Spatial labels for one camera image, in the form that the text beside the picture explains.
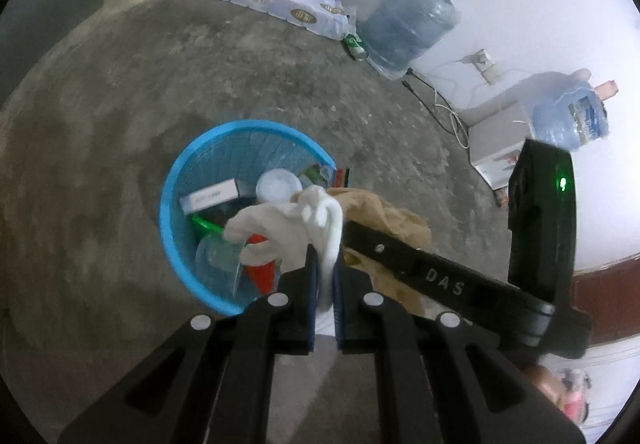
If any person's right hand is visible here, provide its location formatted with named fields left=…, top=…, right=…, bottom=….
left=522, top=364, right=569, bottom=413

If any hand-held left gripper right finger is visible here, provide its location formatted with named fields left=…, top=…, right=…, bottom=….
left=334, top=249, right=587, bottom=444

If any white cable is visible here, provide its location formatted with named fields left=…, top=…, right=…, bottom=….
left=425, top=59, right=473, bottom=150

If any white box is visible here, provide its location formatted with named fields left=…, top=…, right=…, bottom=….
left=467, top=103, right=538, bottom=190

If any black cable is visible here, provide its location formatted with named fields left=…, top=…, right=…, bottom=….
left=401, top=68, right=471, bottom=135

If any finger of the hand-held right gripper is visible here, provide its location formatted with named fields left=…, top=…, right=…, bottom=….
left=341, top=220, right=557, bottom=334

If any green drink can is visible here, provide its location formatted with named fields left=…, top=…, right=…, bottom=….
left=342, top=33, right=370, bottom=62

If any grey cabinet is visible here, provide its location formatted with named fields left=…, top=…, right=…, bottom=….
left=0, top=0, right=108, bottom=95

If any shiny green wrapper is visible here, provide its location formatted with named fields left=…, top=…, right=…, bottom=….
left=192, top=214, right=226, bottom=237

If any clear plastic cup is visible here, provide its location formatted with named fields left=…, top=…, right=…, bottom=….
left=195, top=231, right=251, bottom=300

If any plain blue water jug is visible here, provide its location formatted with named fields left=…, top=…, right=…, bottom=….
left=356, top=0, right=462, bottom=75

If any labelled blue water jug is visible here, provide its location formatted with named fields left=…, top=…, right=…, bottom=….
left=531, top=80, right=619, bottom=152

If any brown paper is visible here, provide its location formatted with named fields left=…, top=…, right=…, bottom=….
left=325, top=186, right=433, bottom=320

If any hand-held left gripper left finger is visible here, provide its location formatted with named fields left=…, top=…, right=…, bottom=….
left=57, top=244, right=321, bottom=444

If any small white carton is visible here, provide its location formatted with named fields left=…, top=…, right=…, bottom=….
left=179, top=178, right=241, bottom=216

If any blue plastic mesh wastebasket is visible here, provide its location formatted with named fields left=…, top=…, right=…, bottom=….
left=160, top=120, right=338, bottom=317

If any reddish brown board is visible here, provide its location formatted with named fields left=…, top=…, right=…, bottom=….
left=570, top=256, right=640, bottom=345

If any pink white cloth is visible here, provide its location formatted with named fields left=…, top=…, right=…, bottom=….
left=562, top=369, right=593, bottom=425

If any red and green wrapper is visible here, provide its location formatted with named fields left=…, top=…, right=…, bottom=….
left=300, top=163, right=333, bottom=185

